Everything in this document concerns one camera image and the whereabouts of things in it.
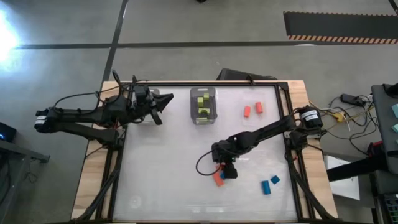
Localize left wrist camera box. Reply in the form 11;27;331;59
133;84;151;106

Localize black aluminium table frame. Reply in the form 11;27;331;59
70;81;339;223

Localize long orange block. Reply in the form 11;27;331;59
212;164;225;188

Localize black hazard-striped floor mat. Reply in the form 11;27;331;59
283;11;398;45

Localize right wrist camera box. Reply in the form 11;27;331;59
223;161;239;180

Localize grey side table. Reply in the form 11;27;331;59
371;83;398;175

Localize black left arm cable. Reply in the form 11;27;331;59
53;70;139;113

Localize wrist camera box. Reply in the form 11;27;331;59
223;161;239;180
133;84;151;106

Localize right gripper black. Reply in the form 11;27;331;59
211;139;241;174

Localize black power adapter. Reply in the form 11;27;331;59
340;93;364;107

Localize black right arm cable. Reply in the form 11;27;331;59
195;150;219;177

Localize dark grey cart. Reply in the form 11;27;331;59
0;136;51;224

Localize grey translucent plastic bin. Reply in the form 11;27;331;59
190;86;218;126

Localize white paper sheet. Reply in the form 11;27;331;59
324;154;362;201

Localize black cable tangle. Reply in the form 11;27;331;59
307;93;385;158

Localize black device with blue light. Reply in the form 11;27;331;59
0;121;17;144

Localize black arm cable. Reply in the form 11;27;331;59
195;150;219;177
53;70;139;113

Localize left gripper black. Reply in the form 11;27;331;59
127;93;175;126

